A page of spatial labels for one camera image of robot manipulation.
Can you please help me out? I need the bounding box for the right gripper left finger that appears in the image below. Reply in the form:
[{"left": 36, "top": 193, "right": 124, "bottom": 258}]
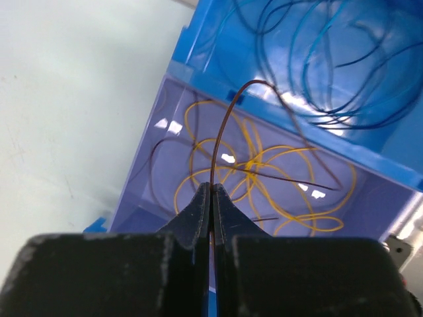
[{"left": 1, "top": 183, "right": 211, "bottom": 316}]

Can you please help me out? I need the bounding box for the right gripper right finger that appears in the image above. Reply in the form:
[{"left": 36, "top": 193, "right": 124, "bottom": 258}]
[{"left": 213, "top": 184, "right": 418, "bottom": 316}]

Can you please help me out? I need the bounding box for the brown wire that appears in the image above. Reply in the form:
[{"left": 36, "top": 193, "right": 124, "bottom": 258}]
[{"left": 148, "top": 80, "right": 341, "bottom": 245}]

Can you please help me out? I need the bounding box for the blue plastic bin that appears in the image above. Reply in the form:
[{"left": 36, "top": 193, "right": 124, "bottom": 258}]
[
  {"left": 169, "top": 1, "right": 422, "bottom": 191},
  {"left": 83, "top": 217, "right": 108, "bottom": 233}
]

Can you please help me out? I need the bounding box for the purple plastic tray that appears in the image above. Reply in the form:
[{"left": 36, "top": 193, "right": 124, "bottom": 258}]
[{"left": 110, "top": 77, "right": 422, "bottom": 240}]

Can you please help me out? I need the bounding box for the light blue wire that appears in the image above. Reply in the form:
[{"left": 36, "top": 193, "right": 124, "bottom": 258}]
[{"left": 214, "top": 0, "right": 423, "bottom": 126}]

